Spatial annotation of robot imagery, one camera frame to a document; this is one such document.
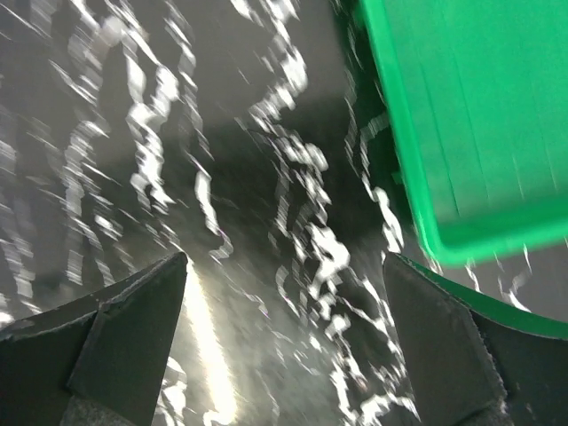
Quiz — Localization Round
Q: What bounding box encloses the black marbled table mat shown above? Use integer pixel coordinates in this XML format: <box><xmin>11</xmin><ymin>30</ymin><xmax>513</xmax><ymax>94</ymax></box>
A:
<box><xmin>0</xmin><ymin>0</ymin><xmax>533</xmax><ymax>426</ymax></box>

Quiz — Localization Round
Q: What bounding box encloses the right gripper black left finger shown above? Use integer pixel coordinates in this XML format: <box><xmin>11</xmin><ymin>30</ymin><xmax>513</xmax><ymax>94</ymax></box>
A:
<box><xmin>1</xmin><ymin>252</ymin><xmax>187</xmax><ymax>425</ymax></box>

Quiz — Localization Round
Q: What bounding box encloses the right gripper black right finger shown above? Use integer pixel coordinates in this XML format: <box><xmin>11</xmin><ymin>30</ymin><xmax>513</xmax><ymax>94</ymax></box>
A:
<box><xmin>383</xmin><ymin>253</ymin><xmax>567</xmax><ymax>425</ymax></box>

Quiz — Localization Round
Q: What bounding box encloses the green plastic tray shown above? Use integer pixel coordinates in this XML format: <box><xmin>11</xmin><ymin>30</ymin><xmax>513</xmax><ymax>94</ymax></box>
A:
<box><xmin>361</xmin><ymin>1</ymin><xmax>567</xmax><ymax>265</ymax></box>

